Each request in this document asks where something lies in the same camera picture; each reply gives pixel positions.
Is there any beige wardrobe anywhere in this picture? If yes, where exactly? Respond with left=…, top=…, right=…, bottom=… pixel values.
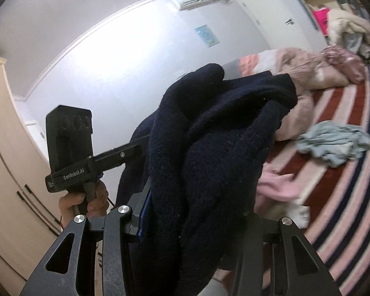
left=0, top=52, right=64, bottom=262

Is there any navy sweater with planet print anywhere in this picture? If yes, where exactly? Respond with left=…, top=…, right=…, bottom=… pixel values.
left=115, top=63, right=298, bottom=296

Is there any pink comforter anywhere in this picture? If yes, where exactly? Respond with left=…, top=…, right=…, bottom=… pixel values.
left=237, top=47, right=352, bottom=141

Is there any light blue garment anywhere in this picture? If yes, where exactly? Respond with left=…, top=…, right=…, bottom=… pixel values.
left=296, top=121, right=370, bottom=168

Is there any light blue wall poster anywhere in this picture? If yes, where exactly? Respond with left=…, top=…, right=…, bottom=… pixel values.
left=194, top=25, right=220, bottom=47

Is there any shiny pink garment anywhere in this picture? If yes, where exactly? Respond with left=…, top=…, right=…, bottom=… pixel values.
left=319, top=45, right=367, bottom=84

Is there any person's left hand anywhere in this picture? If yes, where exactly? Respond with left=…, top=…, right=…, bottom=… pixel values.
left=58, top=180, right=110, bottom=223

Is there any white duvet pile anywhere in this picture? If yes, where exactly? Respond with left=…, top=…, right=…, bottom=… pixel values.
left=325, top=8, right=370, bottom=56

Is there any cream cloth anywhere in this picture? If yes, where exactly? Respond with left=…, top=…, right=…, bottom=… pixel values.
left=265, top=202, right=310, bottom=229

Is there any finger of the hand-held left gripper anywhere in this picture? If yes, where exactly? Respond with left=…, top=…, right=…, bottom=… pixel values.
left=92, top=135, right=151, bottom=174

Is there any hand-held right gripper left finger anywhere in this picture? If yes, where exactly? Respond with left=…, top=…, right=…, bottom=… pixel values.
left=19, top=176, right=153, bottom=296

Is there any bright pink bag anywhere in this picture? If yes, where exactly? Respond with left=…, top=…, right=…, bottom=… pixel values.
left=311, top=4, right=330, bottom=34

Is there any white door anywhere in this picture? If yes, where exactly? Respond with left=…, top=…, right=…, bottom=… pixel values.
left=236, top=0, right=324, bottom=51

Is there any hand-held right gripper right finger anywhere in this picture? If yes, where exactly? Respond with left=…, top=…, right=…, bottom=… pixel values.
left=228, top=211, right=342, bottom=296

